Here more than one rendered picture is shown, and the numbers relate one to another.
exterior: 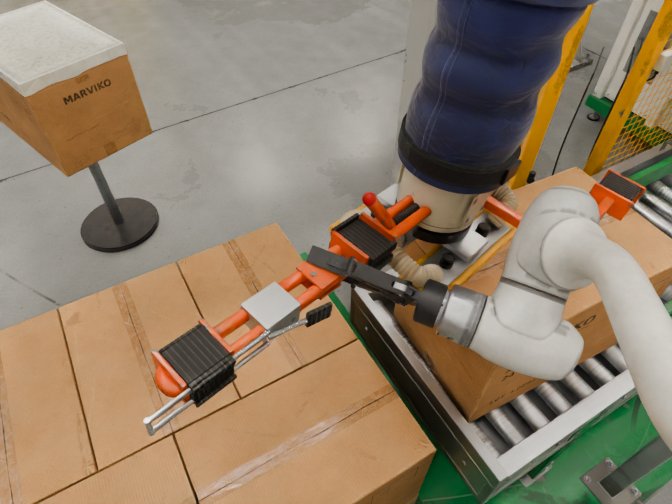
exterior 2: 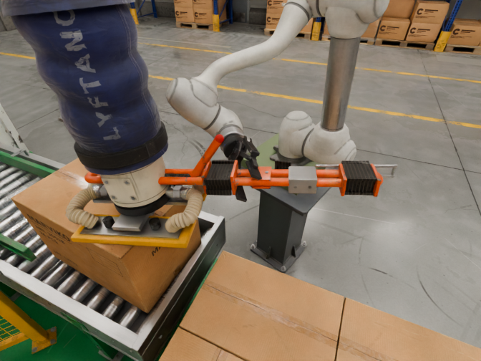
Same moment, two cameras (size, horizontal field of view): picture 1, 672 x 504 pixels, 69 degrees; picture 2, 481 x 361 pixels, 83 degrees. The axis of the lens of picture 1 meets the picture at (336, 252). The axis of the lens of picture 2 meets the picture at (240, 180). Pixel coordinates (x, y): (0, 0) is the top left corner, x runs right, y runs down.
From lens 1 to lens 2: 100 cm
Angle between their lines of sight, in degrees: 79
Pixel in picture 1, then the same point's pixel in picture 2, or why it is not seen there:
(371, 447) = (242, 276)
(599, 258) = (222, 64)
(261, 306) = (308, 173)
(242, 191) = not seen: outside the picture
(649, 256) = not seen: hidden behind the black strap
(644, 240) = not seen: hidden behind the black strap
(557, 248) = (211, 84)
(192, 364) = (363, 167)
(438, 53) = (126, 70)
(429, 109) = (144, 109)
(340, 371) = (210, 320)
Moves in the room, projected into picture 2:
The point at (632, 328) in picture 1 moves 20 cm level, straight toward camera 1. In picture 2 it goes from (252, 54) to (313, 57)
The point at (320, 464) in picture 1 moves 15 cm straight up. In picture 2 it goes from (268, 294) to (270, 275)
